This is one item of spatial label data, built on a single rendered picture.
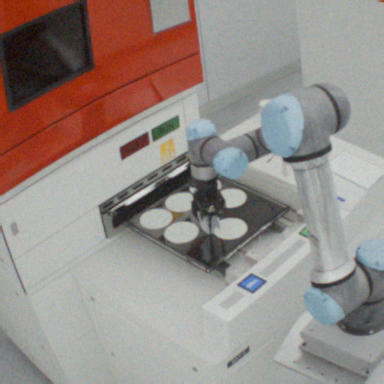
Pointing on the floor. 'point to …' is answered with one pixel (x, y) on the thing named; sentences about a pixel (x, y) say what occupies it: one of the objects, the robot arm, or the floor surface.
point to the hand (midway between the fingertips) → (209, 228)
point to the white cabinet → (177, 366)
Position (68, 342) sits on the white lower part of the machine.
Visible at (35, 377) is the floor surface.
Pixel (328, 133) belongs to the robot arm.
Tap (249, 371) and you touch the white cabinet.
